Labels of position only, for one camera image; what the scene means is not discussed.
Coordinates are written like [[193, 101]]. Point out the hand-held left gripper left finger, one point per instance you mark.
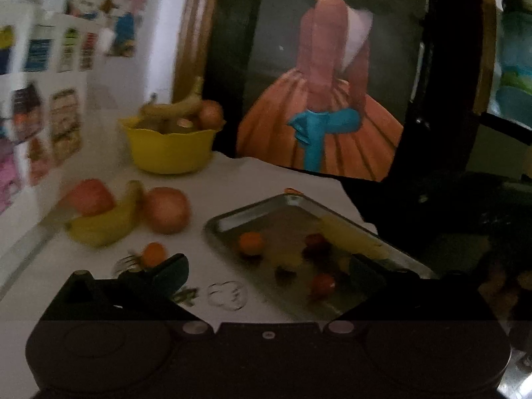
[[172, 272]]

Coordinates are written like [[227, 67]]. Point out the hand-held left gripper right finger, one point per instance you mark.
[[365, 275]]

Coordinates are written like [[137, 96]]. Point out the yellow banana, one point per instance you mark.
[[353, 235]]

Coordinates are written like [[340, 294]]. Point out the cherry tomato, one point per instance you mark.
[[323, 285], [316, 242]]

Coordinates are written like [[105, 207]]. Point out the red yellow apple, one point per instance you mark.
[[166, 210]]

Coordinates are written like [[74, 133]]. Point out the small greenish banana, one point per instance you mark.
[[108, 226]]

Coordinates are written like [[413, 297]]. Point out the small orange tangerine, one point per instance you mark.
[[250, 243]]

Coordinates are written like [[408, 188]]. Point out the metal tray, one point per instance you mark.
[[266, 220]]

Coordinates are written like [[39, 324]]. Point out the pinkish red apple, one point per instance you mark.
[[91, 197]]

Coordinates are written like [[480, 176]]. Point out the yellow plastic bowl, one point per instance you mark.
[[170, 149]]

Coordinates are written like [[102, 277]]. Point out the brown fruit with sticker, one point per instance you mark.
[[183, 124]]

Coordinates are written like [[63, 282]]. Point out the long spotted banana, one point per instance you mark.
[[174, 110]]

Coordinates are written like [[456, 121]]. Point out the small red apple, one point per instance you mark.
[[210, 114]]

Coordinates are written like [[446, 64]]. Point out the houses drawing sheet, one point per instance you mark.
[[41, 104]]

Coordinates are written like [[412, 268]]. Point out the girl in orange dress painting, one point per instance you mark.
[[232, 50]]

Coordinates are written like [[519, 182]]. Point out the child and bear drawing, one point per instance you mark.
[[124, 29]]

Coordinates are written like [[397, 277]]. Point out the teal green picture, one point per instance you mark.
[[513, 50]]

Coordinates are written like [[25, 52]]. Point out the wooden frame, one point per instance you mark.
[[195, 29]]

